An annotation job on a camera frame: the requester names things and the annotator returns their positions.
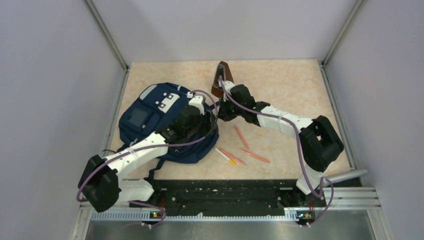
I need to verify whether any pink pen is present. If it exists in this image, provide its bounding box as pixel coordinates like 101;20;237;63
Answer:
218;148;246;166
234;125;250;150
240;149;270;163

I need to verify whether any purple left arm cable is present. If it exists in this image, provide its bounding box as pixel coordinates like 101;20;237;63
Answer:
76;89;220;229

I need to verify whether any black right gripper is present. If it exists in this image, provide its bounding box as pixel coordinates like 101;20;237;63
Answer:
217;94;245;123

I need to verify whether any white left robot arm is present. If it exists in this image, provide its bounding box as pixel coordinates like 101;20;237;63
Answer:
76;105;216;213

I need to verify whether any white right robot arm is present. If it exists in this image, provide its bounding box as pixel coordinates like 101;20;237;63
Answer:
218;80;345;206

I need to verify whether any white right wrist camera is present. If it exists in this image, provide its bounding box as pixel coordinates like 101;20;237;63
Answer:
220;80;235;101

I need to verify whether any brown wooden metronome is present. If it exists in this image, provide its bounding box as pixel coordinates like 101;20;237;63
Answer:
210;61;234;98

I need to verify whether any navy blue student backpack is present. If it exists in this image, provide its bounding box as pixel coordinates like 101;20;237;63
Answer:
117;82;219;169

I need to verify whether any grey metal tube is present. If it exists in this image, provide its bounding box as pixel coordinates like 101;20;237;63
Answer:
325;169;368;184

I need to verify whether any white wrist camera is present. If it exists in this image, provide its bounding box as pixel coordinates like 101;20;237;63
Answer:
186;91;205;115
220;80;235;101

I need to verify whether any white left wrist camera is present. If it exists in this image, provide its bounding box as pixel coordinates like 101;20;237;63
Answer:
186;91;205;115

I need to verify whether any white yellow-tipped pen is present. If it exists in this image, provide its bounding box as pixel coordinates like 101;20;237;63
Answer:
214;147;236;166

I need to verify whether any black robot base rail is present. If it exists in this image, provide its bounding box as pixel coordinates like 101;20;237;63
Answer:
147;179;326;218

